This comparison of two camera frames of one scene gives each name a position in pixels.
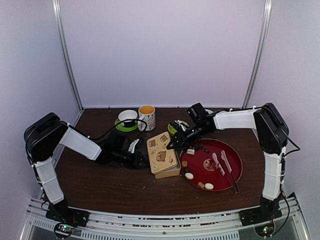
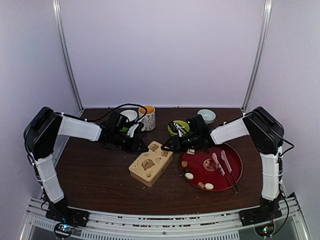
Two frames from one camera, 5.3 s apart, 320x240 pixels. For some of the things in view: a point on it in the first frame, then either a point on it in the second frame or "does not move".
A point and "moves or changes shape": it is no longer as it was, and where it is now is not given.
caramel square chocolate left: (184, 163) does not move
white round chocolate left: (189, 175) does not move
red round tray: (214, 165) does not move
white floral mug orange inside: (146, 113) does not move
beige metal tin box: (172, 172) -> (149, 167)
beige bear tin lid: (161, 158) moves or changes shape
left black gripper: (138, 157) -> (134, 146)
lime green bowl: (172, 131) does not move
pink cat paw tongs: (214, 156) does not move
